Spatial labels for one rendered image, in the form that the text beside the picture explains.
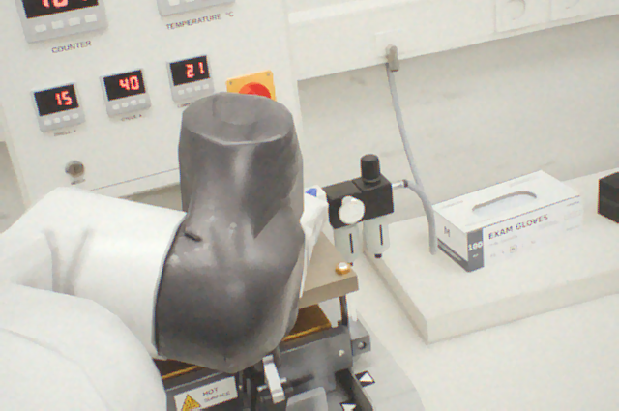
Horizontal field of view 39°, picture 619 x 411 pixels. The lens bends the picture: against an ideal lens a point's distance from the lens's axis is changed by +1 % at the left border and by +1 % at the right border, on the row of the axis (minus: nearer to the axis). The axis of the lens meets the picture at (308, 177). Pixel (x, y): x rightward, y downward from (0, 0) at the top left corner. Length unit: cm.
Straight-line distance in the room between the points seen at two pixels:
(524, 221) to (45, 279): 106
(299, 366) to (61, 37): 42
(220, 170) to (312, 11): 90
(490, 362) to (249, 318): 85
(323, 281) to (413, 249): 65
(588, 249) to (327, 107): 49
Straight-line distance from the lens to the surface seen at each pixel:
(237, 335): 53
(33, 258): 51
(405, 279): 144
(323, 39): 140
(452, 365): 134
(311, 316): 93
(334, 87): 149
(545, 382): 131
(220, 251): 53
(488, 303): 139
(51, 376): 30
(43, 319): 33
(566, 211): 152
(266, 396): 73
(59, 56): 96
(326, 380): 96
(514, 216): 147
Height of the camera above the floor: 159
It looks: 26 degrees down
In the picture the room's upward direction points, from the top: 7 degrees counter-clockwise
